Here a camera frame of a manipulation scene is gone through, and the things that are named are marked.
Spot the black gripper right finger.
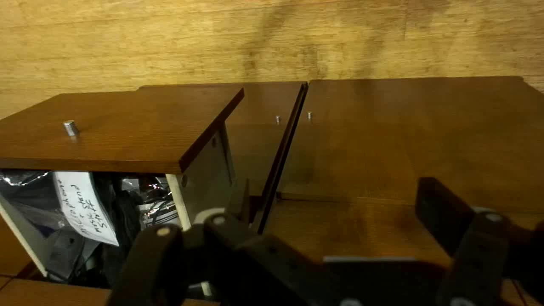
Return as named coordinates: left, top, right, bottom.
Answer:
left=414, top=175, right=544, bottom=306

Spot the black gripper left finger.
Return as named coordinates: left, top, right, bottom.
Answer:
left=107, top=213, right=328, bottom=306

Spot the brown wooden shelf cabinet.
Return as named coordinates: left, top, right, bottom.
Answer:
left=0, top=75, right=544, bottom=306

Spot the small silver drawer knob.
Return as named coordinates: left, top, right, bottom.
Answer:
left=61, top=118, right=81, bottom=140

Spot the white paper with handwriting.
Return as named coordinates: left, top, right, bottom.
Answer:
left=52, top=170, right=124, bottom=249

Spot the wooden cabinet door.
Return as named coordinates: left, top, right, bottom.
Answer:
left=265, top=75, right=544, bottom=218
left=137, top=82, right=309, bottom=235

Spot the plastic bag with cables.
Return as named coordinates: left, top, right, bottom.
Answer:
left=120, top=174, right=183, bottom=228

